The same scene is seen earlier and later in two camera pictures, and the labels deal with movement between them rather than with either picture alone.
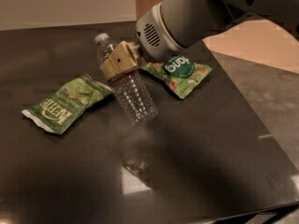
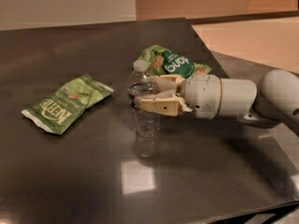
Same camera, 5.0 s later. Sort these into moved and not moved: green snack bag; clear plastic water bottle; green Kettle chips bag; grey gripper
Moved: clear plastic water bottle; grey gripper
Not moved: green Kettle chips bag; green snack bag
